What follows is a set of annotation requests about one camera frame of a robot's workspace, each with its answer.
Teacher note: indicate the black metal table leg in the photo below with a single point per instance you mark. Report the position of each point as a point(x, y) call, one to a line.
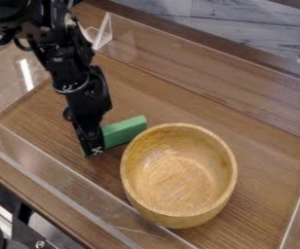
point(20, 219)

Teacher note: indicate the green rectangular block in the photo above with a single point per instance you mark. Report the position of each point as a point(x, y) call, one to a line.
point(120, 132)

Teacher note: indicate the clear acrylic corner bracket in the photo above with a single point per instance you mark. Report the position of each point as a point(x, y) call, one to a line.
point(99, 36)

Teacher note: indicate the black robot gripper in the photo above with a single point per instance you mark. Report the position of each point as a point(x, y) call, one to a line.
point(84, 87)

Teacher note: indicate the brown wooden bowl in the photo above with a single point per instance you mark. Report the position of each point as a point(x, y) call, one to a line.
point(178, 172)

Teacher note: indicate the clear acrylic front wall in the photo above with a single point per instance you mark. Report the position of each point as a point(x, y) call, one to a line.
point(79, 207)

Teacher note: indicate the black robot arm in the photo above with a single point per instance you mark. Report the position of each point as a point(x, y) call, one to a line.
point(41, 27)

